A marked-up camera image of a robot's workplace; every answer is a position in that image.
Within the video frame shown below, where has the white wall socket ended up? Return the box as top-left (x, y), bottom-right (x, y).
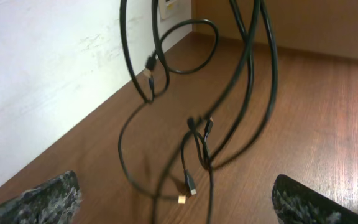
top-left (158, 0), bottom-right (180, 19)

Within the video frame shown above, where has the black cable small plug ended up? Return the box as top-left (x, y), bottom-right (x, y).
top-left (117, 0), bottom-right (220, 205)

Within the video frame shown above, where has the black USB cable blue plug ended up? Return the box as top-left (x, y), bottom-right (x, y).
top-left (150, 0), bottom-right (279, 224)

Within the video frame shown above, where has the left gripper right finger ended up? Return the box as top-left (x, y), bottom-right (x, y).
top-left (272, 174), bottom-right (358, 224)

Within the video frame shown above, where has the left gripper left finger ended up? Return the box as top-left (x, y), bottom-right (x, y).
top-left (0, 170), bottom-right (82, 224)

